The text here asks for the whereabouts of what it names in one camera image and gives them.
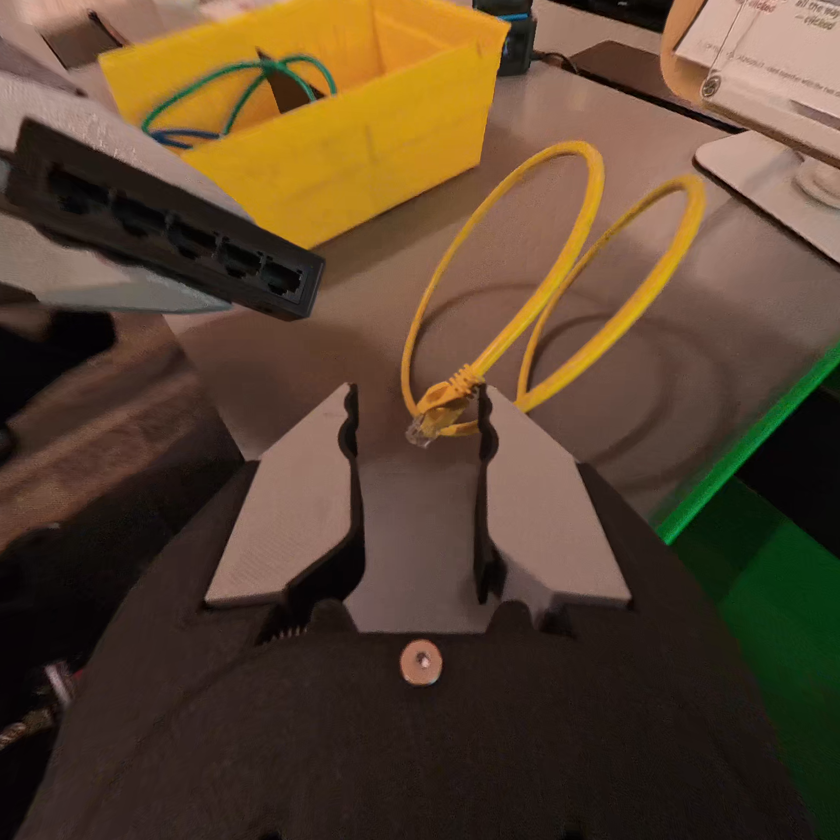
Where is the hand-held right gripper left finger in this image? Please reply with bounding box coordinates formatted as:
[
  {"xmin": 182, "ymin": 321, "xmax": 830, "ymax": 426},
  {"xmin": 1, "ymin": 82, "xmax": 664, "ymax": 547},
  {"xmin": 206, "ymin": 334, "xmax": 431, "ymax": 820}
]
[{"xmin": 203, "ymin": 382, "xmax": 365, "ymax": 608}]

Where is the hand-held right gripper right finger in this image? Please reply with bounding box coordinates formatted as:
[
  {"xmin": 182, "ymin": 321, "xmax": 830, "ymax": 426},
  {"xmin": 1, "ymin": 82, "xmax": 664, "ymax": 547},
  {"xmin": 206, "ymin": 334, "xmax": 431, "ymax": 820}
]
[{"xmin": 472, "ymin": 384, "xmax": 634, "ymax": 611}]

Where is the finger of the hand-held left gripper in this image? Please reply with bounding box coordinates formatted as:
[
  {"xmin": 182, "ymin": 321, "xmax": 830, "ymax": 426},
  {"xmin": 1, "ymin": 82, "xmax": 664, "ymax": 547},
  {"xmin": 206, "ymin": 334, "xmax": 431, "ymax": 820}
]
[
  {"xmin": 0, "ymin": 210, "xmax": 235, "ymax": 315},
  {"xmin": 0, "ymin": 69, "xmax": 256, "ymax": 223}
]

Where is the blue ethernet cable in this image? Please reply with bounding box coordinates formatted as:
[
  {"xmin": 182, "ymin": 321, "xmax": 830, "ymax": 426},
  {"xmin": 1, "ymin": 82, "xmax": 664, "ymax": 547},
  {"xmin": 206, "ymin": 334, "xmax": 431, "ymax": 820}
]
[{"xmin": 150, "ymin": 128, "xmax": 224, "ymax": 148}]

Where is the green ethernet cable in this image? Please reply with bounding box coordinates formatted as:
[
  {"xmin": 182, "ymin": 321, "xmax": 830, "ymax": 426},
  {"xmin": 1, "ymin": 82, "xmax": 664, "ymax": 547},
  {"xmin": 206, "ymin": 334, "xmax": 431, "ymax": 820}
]
[{"xmin": 141, "ymin": 54, "xmax": 339, "ymax": 135}]

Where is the black network switch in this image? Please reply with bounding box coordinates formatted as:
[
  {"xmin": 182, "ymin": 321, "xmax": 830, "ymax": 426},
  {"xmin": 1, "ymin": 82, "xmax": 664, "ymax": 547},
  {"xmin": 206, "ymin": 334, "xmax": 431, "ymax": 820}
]
[{"xmin": 3, "ymin": 117, "xmax": 327, "ymax": 322}]

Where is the yellow ethernet cable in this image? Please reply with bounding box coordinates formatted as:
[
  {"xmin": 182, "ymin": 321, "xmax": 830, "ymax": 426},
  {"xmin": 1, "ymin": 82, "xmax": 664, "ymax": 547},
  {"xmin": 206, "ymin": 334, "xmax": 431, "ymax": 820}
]
[{"xmin": 400, "ymin": 140, "xmax": 708, "ymax": 450}]

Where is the green plastic bin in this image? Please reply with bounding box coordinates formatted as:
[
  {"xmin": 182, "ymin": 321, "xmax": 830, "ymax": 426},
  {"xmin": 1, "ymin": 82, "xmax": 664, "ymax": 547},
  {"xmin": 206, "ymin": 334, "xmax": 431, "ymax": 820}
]
[{"xmin": 656, "ymin": 341, "xmax": 840, "ymax": 840}]

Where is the yellow plastic bin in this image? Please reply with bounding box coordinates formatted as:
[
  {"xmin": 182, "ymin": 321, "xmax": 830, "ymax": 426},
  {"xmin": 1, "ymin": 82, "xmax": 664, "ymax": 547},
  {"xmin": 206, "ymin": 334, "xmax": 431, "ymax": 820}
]
[{"xmin": 97, "ymin": 0, "xmax": 513, "ymax": 250}]

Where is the white stand base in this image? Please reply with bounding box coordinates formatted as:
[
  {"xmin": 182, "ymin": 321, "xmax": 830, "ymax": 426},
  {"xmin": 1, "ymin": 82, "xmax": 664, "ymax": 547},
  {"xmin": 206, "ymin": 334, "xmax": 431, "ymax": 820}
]
[{"xmin": 694, "ymin": 130, "xmax": 840, "ymax": 266}]

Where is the small black device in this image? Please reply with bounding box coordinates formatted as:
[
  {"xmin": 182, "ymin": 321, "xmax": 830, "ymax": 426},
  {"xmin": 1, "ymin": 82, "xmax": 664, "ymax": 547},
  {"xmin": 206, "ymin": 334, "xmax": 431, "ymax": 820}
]
[{"xmin": 472, "ymin": 0, "xmax": 539, "ymax": 78}]

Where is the wooden display board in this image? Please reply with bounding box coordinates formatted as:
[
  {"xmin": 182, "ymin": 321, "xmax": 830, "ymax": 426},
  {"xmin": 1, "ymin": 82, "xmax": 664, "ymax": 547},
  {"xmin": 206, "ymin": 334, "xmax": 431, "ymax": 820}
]
[{"xmin": 659, "ymin": 0, "xmax": 840, "ymax": 168}]

